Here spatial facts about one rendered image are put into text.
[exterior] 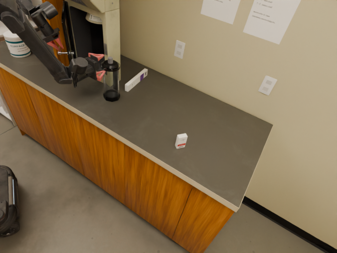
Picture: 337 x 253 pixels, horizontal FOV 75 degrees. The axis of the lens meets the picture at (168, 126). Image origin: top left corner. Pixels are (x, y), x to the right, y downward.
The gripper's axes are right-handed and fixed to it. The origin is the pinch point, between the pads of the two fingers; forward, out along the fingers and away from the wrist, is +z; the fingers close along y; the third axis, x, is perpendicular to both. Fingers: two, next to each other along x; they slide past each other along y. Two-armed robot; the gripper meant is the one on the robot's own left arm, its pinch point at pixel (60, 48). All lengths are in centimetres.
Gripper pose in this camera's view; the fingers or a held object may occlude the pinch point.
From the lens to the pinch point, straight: 146.4
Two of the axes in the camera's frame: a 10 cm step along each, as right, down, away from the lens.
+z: 2.8, 6.0, 7.5
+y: -9.2, 4.0, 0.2
